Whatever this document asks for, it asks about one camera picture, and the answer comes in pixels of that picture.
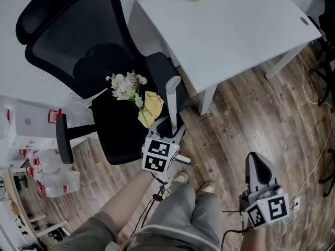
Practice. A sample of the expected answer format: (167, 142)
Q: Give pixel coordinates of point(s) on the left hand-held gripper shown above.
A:
(157, 158)

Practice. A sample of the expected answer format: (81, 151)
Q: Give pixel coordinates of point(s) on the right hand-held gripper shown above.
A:
(272, 209)

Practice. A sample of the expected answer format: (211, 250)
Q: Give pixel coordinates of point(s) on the person's right forearm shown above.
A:
(261, 240)

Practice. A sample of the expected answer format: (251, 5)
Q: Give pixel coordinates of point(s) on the person's left forearm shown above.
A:
(125, 203)

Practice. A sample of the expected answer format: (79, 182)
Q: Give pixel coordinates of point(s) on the yellow cloth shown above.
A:
(153, 104)

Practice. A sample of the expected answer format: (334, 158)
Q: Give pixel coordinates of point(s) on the white power strip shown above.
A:
(295, 203)

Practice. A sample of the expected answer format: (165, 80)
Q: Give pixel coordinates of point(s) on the person's left shoe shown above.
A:
(180, 178)

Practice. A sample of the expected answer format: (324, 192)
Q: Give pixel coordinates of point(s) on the person's shoe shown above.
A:
(208, 187)
(180, 178)

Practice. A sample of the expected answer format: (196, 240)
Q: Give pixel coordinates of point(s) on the person's right shoe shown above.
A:
(208, 187)

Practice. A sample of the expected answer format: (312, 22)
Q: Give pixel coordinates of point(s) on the white pink flower bouquet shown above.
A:
(125, 86)

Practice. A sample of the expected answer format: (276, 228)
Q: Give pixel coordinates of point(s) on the person's grey trousers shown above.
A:
(183, 213)

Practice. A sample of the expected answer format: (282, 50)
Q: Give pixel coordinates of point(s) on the white desk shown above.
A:
(222, 40)

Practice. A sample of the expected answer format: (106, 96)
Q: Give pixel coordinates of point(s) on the clear water jug red label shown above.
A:
(56, 115)
(5, 125)

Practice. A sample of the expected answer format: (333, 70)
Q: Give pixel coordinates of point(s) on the pile of clear water jugs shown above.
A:
(57, 182)

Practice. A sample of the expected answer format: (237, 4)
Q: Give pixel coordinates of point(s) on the white water dispenser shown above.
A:
(28, 129)

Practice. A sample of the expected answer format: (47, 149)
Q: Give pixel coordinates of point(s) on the light wooden table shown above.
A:
(18, 208)

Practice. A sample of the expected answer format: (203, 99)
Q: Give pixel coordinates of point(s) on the yellow clip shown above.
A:
(15, 209)

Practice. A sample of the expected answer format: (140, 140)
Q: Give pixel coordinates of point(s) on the blue object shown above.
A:
(19, 221)

